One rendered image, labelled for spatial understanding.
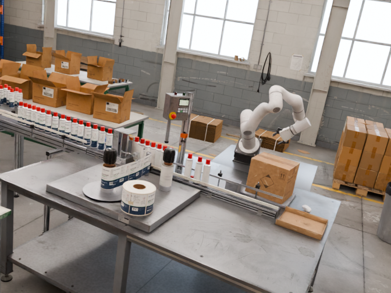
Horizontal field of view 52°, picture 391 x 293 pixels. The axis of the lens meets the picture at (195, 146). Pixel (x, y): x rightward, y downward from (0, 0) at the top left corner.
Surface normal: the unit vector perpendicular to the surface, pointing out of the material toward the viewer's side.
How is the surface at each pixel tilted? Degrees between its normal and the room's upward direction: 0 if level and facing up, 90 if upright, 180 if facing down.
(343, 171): 90
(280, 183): 90
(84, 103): 90
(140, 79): 90
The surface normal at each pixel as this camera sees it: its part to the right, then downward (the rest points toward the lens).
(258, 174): -0.52, 0.18
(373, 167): -0.32, 0.27
